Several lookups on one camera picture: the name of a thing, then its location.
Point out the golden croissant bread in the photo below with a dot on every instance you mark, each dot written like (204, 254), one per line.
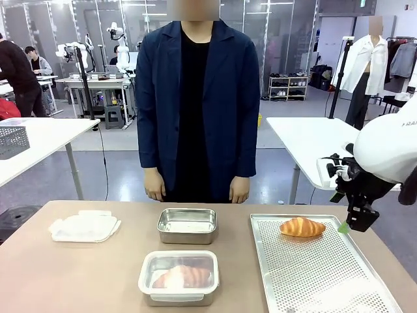
(195, 275)
(301, 226)

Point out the gray step stool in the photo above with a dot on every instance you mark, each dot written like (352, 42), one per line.
(114, 117)

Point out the seated person behind robot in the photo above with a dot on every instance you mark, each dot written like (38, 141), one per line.
(114, 57)

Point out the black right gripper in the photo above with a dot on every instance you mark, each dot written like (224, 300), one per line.
(353, 182)

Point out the perforated metal baking tray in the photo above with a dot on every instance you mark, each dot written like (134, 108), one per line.
(309, 267)

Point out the seated man in gray jacket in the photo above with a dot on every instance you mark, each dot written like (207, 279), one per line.
(40, 66)

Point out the black tripod pole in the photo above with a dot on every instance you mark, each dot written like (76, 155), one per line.
(339, 78)
(85, 81)

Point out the person's right forearm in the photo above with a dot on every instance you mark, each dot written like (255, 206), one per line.
(150, 146)

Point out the white shoe rack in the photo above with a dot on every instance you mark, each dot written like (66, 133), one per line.
(288, 86)

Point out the person's right hand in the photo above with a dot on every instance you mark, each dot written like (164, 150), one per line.
(154, 186)

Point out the black round base plate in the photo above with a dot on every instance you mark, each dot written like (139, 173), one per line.
(18, 221)

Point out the person's left hand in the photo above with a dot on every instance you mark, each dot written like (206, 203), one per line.
(240, 192)

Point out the white side table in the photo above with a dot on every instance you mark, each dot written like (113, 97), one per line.
(49, 140)
(303, 140)

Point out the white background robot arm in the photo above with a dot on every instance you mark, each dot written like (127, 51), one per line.
(122, 52)
(73, 49)

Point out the clothes rack with garments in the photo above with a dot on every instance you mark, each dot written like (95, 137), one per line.
(402, 62)

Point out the person in navy jacket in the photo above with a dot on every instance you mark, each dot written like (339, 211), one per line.
(198, 114)

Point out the clear plastic airtight lid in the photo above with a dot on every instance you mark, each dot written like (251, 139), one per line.
(81, 228)
(146, 274)

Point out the steel rectangular container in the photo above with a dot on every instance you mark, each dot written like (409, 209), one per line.
(179, 300)
(186, 225)

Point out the black utility cart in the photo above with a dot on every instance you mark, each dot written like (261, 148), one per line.
(389, 104)

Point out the man in black sweater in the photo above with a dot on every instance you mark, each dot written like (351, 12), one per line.
(19, 75)

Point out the person in red top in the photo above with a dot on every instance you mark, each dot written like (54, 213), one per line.
(8, 109)

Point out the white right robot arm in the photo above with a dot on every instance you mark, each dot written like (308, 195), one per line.
(387, 143)

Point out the gray mesh basket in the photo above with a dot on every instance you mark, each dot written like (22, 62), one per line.
(13, 140)

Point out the background metal workbench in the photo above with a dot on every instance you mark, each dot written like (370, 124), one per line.
(94, 83)

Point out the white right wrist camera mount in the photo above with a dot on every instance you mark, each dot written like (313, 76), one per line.
(344, 172)

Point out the person's left forearm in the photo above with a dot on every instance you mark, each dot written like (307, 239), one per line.
(247, 153)

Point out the mannequin with white shirt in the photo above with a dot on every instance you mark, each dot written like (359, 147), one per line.
(368, 65)

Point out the black bag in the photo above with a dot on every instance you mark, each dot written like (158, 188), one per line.
(321, 78)

